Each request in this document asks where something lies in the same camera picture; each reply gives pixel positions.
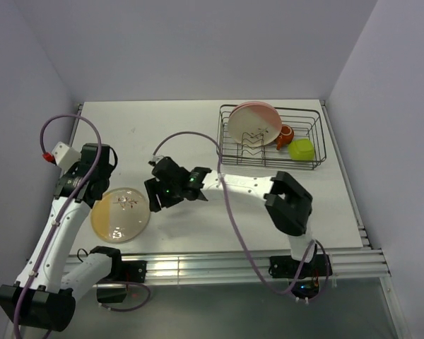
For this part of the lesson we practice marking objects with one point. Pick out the white and green square bowl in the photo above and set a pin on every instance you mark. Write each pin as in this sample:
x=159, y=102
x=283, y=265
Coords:
x=301, y=150

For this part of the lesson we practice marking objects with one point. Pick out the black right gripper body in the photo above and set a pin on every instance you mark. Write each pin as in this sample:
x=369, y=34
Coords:
x=169, y=194

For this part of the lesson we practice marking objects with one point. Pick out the orange and black cup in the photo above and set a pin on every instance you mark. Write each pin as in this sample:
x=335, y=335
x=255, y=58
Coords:
x=285, y=136

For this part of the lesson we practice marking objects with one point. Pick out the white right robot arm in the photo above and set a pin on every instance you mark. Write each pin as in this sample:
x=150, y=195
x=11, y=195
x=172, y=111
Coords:
x=287, y=202

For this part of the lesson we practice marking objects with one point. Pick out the yellow and cream floral plate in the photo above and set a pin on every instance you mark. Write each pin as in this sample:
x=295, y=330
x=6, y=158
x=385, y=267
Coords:
x=121, y=215

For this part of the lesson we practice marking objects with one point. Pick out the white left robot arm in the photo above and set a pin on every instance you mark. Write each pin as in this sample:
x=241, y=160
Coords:
x=42, y=296

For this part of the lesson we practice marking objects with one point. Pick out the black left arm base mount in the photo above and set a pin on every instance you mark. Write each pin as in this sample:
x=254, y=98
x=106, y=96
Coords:
x=115, y=290

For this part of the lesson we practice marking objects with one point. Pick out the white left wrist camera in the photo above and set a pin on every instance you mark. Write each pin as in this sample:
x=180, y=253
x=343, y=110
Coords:
x=63, y=156

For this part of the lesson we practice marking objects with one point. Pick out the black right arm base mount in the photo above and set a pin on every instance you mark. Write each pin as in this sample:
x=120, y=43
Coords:
x=308, y=285

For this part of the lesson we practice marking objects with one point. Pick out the aluminium extrusion rail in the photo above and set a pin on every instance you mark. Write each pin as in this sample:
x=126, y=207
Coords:
x=233, y=267

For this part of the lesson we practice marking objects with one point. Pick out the pink and cream floral plate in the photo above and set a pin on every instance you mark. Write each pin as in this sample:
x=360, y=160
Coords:
x=255, y=126

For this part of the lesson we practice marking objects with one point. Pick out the black wire dish rack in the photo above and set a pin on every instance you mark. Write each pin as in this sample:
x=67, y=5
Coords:
x=306, y=124

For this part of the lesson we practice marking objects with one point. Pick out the pink plastic plate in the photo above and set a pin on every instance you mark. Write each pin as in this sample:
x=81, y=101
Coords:
x=253, y=103

